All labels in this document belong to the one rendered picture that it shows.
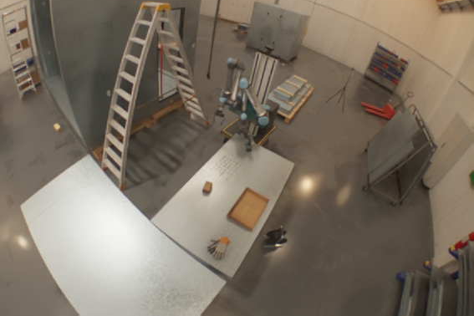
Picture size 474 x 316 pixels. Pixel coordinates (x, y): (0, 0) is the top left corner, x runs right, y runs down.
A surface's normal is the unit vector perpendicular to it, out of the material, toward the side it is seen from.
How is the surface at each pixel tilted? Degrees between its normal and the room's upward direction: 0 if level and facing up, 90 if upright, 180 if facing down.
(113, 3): 90
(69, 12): 90
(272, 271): 0
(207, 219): 0
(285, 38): 90
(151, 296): 0
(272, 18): 90
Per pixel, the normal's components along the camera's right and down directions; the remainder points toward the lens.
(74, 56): 0.82, 0.48
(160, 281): 0.18, -0.73
